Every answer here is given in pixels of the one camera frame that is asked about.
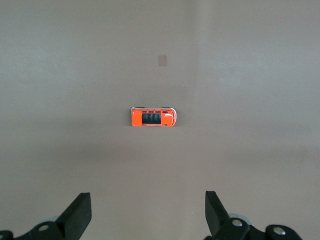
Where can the brown tape square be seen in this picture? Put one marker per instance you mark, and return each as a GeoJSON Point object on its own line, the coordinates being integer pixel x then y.
{"type": "Point", "coordinates": [162, 60]}

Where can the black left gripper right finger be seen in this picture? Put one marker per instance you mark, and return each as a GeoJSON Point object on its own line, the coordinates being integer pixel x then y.
{"type": "Point", "coordinates": [217, 220]}

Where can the orange toy bus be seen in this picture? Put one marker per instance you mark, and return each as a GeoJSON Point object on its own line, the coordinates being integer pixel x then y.
{"type": "Point", "coordinates": [136, 117]}

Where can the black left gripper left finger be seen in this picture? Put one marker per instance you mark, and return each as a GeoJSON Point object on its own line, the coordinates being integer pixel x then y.
{"type": "Point", "coordinates": [75, 217]}

